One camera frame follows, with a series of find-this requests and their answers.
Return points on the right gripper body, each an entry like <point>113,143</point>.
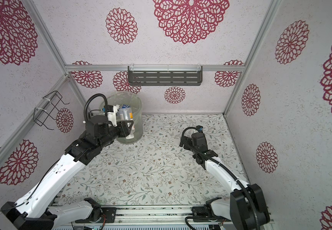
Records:
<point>185,145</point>

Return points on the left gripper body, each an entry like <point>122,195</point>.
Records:
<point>112,135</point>

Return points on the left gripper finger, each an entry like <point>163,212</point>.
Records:
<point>123,133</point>
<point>127,124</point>

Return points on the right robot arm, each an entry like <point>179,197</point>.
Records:
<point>246,209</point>

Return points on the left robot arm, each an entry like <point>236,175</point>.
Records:
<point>33,211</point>

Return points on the clear plastic bin liner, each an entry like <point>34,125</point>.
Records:
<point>135,103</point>

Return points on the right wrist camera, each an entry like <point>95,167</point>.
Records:
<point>199,128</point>

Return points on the grey slotted wall shelf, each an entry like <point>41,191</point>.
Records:
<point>165,76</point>

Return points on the black wire wall rack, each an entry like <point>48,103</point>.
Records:
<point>44,112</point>

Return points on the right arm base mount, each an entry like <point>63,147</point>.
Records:
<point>201,213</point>

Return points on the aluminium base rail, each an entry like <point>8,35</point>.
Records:
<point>131,214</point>

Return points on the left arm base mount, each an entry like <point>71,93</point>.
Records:
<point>105,215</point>

